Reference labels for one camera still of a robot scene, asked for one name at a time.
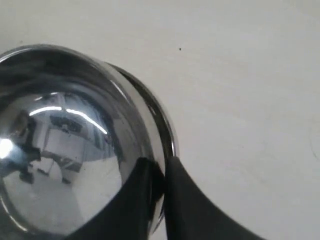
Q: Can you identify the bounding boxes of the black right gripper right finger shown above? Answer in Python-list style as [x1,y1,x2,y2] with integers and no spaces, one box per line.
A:
[164,156,262,240]

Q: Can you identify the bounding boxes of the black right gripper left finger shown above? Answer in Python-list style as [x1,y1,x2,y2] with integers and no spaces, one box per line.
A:
[67,157,165,240]

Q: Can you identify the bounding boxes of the smooth stainless steel bowl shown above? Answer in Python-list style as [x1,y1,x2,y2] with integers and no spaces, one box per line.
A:
[113,65,179,160]

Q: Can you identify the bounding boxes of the ribbed stainless steel bowl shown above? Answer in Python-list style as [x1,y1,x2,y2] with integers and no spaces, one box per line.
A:
[0,44,167,240]

